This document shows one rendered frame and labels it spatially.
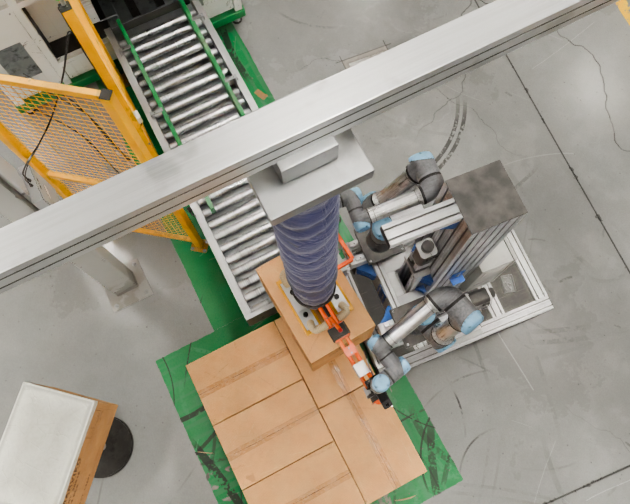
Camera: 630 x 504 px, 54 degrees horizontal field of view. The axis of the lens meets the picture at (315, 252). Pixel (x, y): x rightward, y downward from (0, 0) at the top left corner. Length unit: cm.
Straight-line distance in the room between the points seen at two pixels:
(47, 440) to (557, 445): 315
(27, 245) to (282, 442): 258
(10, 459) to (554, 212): 386
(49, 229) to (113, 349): 317
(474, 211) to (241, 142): 131
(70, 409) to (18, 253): 214
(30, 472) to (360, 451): 177
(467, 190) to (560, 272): 234
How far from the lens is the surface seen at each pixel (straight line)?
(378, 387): 281
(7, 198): 304
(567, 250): 488
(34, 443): 363
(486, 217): 255
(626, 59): 577
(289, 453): 381
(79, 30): 314
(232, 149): 145
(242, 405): 383
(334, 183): 159
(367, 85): 152
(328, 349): 331
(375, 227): 326
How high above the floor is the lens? 434
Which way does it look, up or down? 73 degrees down
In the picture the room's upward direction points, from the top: 1 degrees counter-clockwise
